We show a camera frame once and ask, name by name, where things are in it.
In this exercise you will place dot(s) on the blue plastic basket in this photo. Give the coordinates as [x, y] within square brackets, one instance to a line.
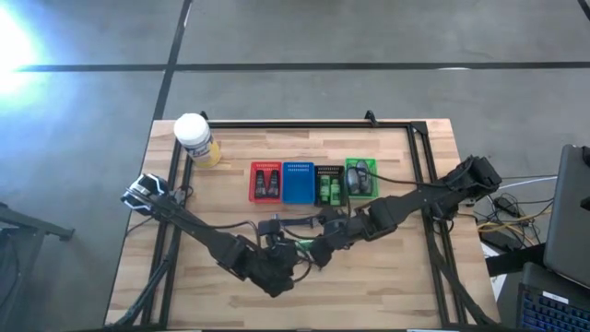
[298, 184]

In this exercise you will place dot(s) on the black aluminium table frame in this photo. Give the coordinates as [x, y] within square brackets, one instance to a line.
[299, 124]

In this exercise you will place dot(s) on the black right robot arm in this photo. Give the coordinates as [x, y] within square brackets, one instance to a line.
[415, 200]

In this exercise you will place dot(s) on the black power adapter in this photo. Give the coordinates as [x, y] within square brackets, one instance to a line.
[506, 205]

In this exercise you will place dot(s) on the grey bottle with black label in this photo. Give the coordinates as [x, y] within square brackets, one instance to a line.
[365, 180]

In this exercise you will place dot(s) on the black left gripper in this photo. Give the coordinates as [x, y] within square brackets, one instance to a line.
[274, 269]

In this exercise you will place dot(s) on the green plastic basket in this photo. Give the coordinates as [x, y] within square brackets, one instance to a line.
[374, 184]

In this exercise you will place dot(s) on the red plastic basket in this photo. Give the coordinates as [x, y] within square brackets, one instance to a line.
[266, 166]

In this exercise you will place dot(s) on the green travel bottle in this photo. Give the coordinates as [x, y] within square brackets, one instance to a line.
[325, 189]
[335, 191]
[304, 247]

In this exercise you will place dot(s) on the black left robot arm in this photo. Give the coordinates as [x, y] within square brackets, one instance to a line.
[198, 230]

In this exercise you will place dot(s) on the black plastic basket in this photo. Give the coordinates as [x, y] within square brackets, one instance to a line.
[329, 169]

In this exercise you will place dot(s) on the yellow Lysol wipes canister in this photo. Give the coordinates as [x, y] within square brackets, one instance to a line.
[193, 131]

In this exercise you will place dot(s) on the blue backlit keyboard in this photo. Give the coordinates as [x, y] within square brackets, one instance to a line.
[553, 313]

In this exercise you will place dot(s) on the grey travel bottle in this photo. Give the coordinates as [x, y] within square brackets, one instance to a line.
[353, 184]

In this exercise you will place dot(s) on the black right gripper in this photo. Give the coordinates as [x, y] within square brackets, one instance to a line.
[350, 228]

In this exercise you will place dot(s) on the dark blue toothpaste tube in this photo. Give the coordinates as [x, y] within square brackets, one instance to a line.
[274, 184]
[260, 186]

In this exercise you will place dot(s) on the grey laptop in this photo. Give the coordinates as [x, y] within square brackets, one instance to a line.
[569, 216]

